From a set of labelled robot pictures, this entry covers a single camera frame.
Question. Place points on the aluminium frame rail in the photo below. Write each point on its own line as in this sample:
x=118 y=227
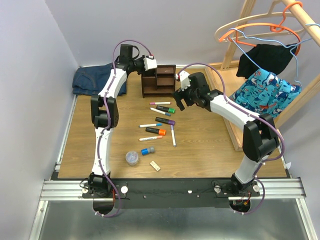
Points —
x=275 y=188

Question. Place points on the light blue capped white marker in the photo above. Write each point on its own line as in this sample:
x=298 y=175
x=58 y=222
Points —
x=150 y=125

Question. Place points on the light blue wire hanger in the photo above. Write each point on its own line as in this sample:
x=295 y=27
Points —
x=297 y=62

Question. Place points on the orange plastic hanger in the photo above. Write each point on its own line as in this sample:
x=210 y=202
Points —
x=260 y=26

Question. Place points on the blue shark print shorts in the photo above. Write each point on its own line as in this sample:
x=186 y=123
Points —
x=264 y=93

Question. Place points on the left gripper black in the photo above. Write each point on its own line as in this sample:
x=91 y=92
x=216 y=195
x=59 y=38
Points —
x=143 y=69

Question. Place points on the wooden clothes hanger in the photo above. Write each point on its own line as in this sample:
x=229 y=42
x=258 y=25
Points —
x=246 y=10

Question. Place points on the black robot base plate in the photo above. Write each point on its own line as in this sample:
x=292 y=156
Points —
x=167 y=193

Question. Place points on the purple capped black highlighter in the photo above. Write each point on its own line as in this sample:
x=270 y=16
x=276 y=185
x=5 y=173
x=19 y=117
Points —
x=165 y=121

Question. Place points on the lavender capped white marker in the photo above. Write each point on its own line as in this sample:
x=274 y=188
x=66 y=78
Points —
x=173 y=136

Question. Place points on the folded blue jeans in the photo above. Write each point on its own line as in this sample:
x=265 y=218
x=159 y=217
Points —
x=91 y=80

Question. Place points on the green capped black highlighter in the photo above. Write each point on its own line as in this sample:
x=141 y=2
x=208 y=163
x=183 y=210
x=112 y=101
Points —
x=166 y=109

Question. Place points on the brown wooden desk organizer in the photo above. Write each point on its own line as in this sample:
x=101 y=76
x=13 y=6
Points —
x=159 y=82

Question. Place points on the blue and grey glue stick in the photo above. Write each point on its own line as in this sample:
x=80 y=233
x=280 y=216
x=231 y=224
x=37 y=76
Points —
x=148 y=150

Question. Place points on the salmon capped white marker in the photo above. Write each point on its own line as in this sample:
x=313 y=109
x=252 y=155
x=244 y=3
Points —
x=150 y=138

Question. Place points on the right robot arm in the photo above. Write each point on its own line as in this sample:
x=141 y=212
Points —
x=259 y=138

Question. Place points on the wrist white camera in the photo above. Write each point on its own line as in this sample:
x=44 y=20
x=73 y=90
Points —
x=183 y=78
x=149 y=62

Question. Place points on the wooden clothes rack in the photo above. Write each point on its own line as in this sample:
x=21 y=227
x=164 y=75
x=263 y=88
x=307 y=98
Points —
x=223 y=78

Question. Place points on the black garment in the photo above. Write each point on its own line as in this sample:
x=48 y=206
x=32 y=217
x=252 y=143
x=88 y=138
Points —
x=272 y=58

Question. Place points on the orange capped black highlighter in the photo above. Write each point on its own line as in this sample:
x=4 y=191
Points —
x=158 y=131

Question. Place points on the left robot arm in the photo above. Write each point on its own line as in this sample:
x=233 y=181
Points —
x=105 y=114

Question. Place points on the pink capped white marker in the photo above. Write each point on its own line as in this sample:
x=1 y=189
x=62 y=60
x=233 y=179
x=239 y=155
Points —
x=160 y=103

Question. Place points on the dark blue capped white marker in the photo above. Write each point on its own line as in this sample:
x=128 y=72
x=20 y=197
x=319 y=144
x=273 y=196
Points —
x=160 y=111

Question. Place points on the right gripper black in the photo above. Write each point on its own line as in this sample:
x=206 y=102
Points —
x=179 y=95

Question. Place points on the beige eraser block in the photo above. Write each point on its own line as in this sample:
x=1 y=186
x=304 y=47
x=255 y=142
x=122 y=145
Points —
x=155 y=166

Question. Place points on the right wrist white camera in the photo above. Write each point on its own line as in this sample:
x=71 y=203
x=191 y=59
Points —
x=183 y=78

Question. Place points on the clear round pin container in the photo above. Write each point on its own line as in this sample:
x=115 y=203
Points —
x=132 y=158

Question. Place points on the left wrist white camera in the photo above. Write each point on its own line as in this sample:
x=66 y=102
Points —
x=149 y=62

